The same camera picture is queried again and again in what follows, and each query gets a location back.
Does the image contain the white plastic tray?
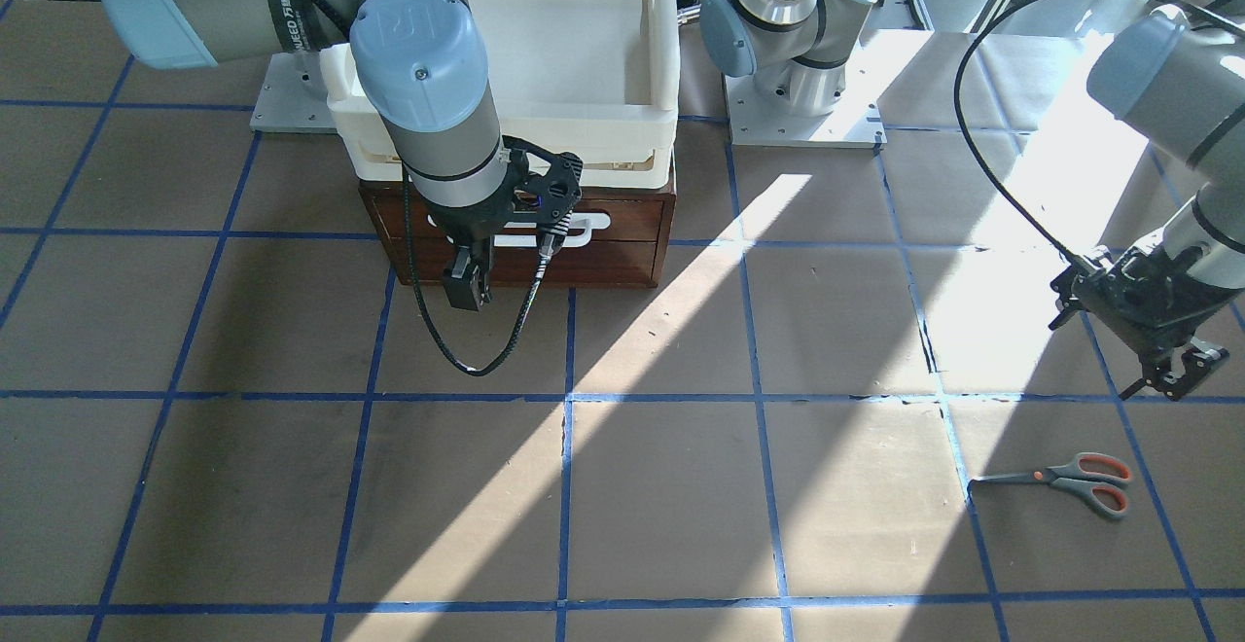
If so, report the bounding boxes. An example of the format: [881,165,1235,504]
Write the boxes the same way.
[319,0,680,190]

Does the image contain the dark wooden drawer cabinet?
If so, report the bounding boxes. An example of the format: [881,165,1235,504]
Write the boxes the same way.
[357,165,677,287]

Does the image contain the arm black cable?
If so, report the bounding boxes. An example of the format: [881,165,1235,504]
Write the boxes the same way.
[952,0,1245,268]
[401,165,575,377]

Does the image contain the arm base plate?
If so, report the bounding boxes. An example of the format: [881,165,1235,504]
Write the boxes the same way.
[249,54,337,136]
[725,62,888,151]

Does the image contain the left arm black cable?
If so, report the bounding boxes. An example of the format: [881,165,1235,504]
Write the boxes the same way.
[952,0,1245,268]

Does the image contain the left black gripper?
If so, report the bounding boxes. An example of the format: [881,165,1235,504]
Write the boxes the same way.
[1050,246,1230,402]

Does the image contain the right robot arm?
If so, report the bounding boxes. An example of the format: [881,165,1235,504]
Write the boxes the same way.
[102,0,583,310]

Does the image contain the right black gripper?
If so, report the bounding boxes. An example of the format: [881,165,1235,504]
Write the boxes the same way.
[423,136,584,312]

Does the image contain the grey orange scissors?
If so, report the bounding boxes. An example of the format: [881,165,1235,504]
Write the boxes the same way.
[969,450,1133,521]

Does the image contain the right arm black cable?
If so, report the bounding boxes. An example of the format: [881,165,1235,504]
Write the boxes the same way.
[401,165,575,377]

